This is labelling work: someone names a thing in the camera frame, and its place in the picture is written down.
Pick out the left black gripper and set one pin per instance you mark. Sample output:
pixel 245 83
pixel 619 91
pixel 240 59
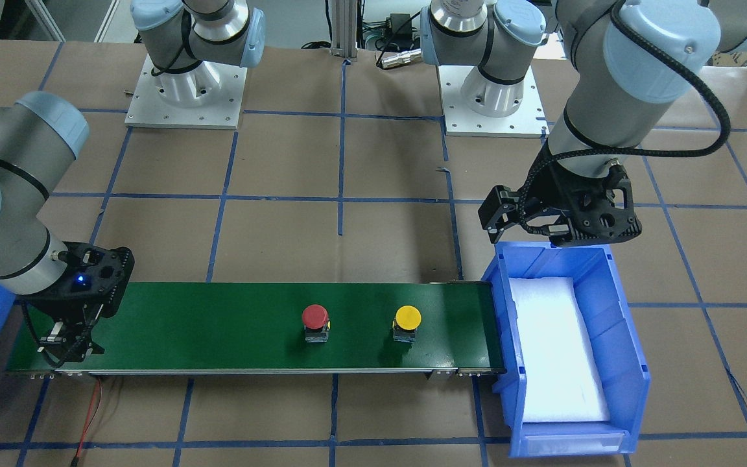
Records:
pixel 550 193

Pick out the yellow push button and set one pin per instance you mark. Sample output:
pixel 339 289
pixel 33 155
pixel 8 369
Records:
pixel 405 324

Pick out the red push button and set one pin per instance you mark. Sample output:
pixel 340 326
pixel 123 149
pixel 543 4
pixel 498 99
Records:
pixel 316 324

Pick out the blue source bin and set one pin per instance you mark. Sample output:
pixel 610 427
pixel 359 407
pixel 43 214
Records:
pixel 617 351

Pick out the black power adapter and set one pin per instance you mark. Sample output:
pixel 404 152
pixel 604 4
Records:
pixel 398 27

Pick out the aluminium frame post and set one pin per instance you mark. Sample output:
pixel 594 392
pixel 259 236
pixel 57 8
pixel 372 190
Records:
pixel 344 19

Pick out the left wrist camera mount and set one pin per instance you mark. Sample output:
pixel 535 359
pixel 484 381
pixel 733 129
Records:
pixel 598 210

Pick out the green conveyor belt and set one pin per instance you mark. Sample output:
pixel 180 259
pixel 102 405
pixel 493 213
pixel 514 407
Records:
pixel 256 328

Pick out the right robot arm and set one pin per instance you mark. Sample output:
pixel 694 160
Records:
pixel 198 53

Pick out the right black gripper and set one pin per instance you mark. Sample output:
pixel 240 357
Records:
pixel 64 309

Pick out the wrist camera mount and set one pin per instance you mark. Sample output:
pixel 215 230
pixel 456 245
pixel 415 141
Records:
pixel 93 276
pixel 598 210

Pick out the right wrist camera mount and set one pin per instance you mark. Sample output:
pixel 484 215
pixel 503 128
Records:
pixel 93 276

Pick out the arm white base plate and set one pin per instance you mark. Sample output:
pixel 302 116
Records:
pixel 490 107
pixel 208 97

